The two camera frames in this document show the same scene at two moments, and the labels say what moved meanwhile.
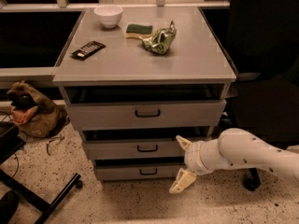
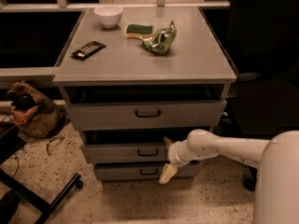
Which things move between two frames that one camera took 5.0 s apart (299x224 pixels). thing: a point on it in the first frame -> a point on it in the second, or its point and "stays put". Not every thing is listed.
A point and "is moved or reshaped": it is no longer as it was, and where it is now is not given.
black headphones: (22, 101) stays put
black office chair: (263, 22) stays put
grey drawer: (154, 148) is moved or reshaped
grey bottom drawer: (137, 173) stays put
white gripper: (192, 159) -> (175, 155)
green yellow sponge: (135, 31) stays put
